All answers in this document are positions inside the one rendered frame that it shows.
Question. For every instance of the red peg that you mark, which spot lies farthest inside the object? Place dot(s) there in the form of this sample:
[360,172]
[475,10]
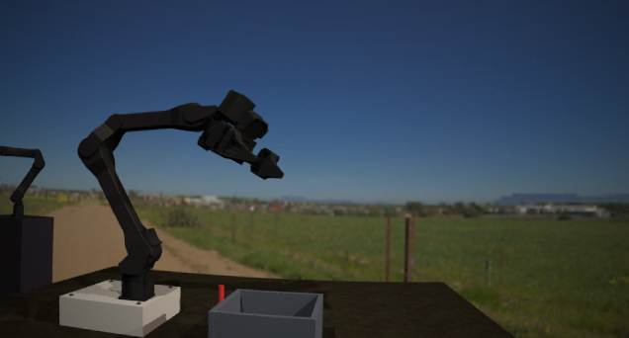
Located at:
[221,293]

